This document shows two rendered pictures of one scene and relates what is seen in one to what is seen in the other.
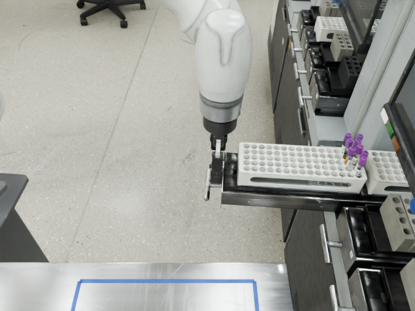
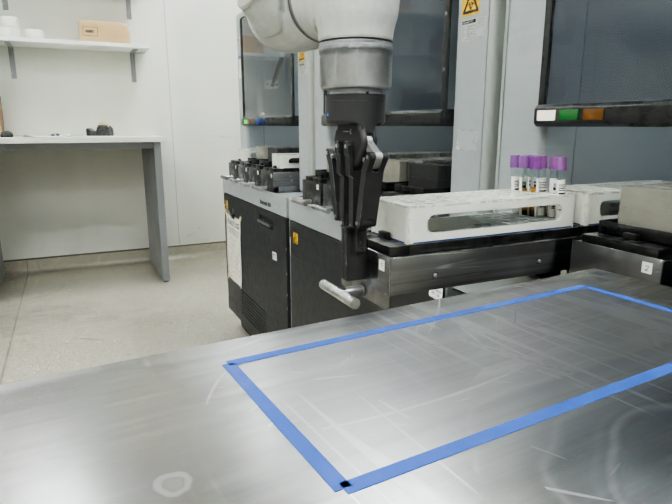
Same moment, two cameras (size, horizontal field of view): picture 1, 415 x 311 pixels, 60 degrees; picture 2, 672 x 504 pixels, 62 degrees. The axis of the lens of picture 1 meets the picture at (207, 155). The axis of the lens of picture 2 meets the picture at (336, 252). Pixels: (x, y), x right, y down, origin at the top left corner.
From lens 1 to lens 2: 0.64 m
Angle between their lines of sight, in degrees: 42
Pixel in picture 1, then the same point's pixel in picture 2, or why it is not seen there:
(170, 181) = not seen: outside the picture
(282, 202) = (485, 263)
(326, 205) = (544, 257)
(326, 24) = not seen: hidden behind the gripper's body
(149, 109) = not seen: hidden behind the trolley
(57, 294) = (179, 394)
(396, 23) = (489, 44)
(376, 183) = (588, 199)
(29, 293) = (76, 417)
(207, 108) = (350, 59)
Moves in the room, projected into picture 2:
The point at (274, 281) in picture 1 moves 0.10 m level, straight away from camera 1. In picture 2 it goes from (610, 280) to (561, 256)
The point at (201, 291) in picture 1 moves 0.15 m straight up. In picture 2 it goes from (522, 311) to (537, 116)
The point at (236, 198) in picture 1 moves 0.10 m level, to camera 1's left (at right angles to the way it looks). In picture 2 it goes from (414, 270) to (345, 281)
